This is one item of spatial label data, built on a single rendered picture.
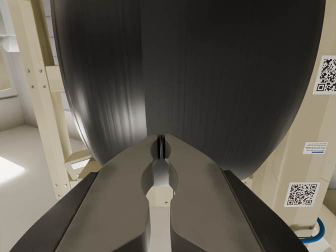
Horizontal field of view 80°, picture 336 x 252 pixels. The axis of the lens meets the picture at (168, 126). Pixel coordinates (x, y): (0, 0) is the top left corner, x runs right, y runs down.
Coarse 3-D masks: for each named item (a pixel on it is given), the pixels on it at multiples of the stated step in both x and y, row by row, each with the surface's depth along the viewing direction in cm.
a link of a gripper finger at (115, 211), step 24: (144, 144) 11; (120, 168) 9; (144, 168) 9; (96, 192) 8; (120, 192) 8; (144, 192) 10; (96, 216) 7; (120, 216) 7; (144, 216) 7; (72, 240) 6; (96, 240) 6; (120, 240) 6; (144, 240) 7
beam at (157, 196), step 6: (90, 162) 89; (96, 162) 89; (84, 168) 84; (90, 168) 84; (96, 168) 84; (84, 174) 80; (78, 180) 78; (156, 186) 80; (162, 186) 80; (168, 186) 80; (150, 192) 81; (156, 192) 81; (162, 192) 81; (168, 192) 81; (174, 192) 81; (150, 198) 82; (156, 198) 82; (162, 198) 82; (168, 198) 82; (150, 204) 83; (156, 204) 83; (162, 204) 83; (168, 204) 83
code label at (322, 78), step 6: (324, 60) 39; (330, 60) 39; (324, 66) 39; (330, 66) 39; (318, 72) 40; (324, 72) 40; (330, 72) 40; (318, 78) 40; (324, 78) 40; (330, 78) 40; (318, 84) 40; (324, 84) 41; (330, 84) 41; (318, 90) 41; (324, 90) 41; (330, 90) 41
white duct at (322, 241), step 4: (312, 232) 98; (316, 232) 97; (320, 240) 96; (324, 240) 95; (308, 244) 98; (312, 244) 97; (316, 244) 96; (320, 244) 96; (324, 244) 96; (308, 248) 98; (312, 248) 97; (316, 248) 97; (320, 248) 96; (324, 248) 96
